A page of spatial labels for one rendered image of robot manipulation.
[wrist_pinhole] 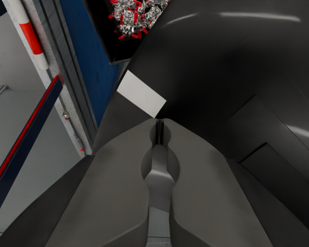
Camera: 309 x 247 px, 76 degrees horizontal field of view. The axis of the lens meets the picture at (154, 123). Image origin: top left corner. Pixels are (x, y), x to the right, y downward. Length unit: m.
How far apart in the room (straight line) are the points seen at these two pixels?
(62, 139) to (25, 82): 0.63
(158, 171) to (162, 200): 0.04
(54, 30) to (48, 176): 0.87
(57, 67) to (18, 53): 1.21
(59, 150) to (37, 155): 0.12
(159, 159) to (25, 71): 1.54
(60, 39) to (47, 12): 0.05
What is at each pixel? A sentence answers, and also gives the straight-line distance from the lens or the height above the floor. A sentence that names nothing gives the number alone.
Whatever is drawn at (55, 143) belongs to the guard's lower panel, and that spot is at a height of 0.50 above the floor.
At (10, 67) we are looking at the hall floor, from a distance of 1.69.
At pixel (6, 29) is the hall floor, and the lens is 1.53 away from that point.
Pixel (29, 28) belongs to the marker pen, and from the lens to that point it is 0.35.
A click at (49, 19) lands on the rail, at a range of 0.38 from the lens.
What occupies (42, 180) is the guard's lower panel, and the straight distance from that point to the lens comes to 1.15.
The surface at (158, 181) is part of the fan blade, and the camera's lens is 0.17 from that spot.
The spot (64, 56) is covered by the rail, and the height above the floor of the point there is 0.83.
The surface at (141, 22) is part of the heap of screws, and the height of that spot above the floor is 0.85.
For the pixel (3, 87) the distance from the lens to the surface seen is 1.82.
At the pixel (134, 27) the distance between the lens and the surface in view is 0.30.
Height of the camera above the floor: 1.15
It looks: 42 degrees down
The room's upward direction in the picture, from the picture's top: 178 degrees counter-clockwise
